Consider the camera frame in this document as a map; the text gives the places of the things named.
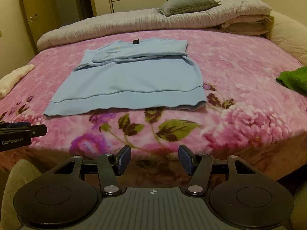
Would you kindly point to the grey small pillow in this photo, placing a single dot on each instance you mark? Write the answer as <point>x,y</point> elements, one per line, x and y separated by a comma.
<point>176,7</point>

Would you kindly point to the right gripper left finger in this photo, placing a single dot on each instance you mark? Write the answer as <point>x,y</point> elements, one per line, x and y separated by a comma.
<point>111,166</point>

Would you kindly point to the folded striped grey quilt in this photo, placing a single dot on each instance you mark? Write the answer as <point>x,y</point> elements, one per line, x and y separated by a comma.
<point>149,19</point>

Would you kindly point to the cream quilted headboard cushion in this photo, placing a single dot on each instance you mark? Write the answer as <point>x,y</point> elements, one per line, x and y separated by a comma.
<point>289,35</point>

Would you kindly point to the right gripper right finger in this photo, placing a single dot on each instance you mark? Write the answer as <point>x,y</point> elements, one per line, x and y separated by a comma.
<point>198,166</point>

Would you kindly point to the pink floral bed blanket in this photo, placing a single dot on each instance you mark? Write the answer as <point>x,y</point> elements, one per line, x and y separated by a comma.
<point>248,114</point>

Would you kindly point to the green cloth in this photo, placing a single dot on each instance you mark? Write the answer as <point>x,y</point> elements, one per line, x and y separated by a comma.
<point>295,80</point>

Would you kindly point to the dark wooden door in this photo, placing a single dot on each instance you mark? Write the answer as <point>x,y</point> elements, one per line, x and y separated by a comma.
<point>45,15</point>

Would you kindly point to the light blue sweatshirt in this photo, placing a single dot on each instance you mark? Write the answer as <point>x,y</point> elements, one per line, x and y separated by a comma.
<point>136,75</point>

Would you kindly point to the folded beige blanket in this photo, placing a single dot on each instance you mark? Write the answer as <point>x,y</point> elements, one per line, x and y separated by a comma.
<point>251,25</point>

